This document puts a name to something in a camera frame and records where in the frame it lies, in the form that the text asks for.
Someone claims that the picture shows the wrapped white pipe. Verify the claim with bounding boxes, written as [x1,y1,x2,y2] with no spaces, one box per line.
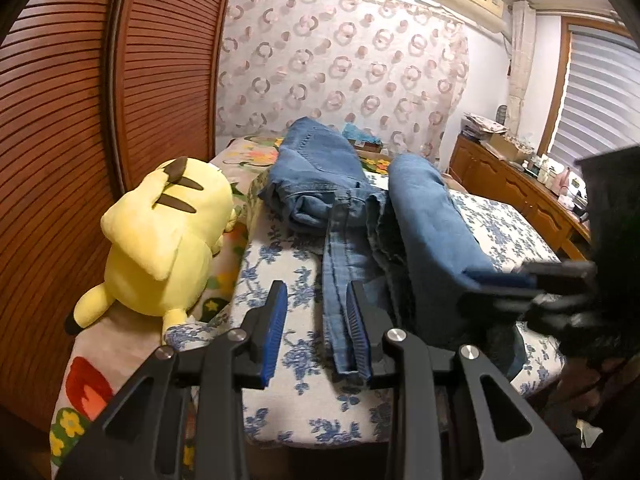
[502,0,536,131]

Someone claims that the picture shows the wooden window frame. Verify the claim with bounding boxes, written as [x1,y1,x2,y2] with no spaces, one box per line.
[537,15,640,156]

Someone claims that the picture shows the wooden cabinet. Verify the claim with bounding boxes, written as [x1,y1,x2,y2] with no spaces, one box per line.
[448,134,593,261]

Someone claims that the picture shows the open cardboard box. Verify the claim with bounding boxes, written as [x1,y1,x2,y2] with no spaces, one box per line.
[482,132,531,163]

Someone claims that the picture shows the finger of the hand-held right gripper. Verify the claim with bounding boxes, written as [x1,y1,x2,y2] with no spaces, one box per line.
[457,294,591,333]
[462,261,598,293]

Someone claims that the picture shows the cluster of small bottles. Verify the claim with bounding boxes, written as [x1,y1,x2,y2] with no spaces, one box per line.
[522,152,586,201]

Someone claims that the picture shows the ring patterned wall curtain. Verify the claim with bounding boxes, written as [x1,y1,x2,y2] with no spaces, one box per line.
[215,0,471,171]

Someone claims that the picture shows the blue floral folded mattress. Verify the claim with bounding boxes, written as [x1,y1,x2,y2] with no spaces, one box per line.
[165,167,566,448]

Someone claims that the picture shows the stack of magazines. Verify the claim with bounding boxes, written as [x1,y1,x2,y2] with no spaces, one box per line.
[460,112,506,141]

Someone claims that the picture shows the blue crumpled item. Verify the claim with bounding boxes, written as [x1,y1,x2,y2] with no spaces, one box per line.
[342,122,381,144]

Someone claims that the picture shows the colourful floral blanket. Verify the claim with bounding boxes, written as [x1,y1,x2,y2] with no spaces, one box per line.
[50,135,393,480]

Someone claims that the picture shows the blue denim pants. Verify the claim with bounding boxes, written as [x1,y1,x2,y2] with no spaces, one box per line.
[257,116,526,386]

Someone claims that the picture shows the striped window blind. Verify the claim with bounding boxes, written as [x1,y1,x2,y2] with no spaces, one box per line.
[547,22,640,171]

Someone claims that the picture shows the yellow plush toy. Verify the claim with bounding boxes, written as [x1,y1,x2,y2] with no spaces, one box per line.
[64,156,238,346]

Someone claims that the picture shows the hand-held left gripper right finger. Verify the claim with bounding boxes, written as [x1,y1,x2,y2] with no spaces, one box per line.
[346,280,583,480]

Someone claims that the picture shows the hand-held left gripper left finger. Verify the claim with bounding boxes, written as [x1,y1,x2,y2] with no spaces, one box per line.
[57,280,289,480]

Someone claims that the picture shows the wooden louvered door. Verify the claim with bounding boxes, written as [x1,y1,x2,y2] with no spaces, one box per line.
[0,0,238,426]

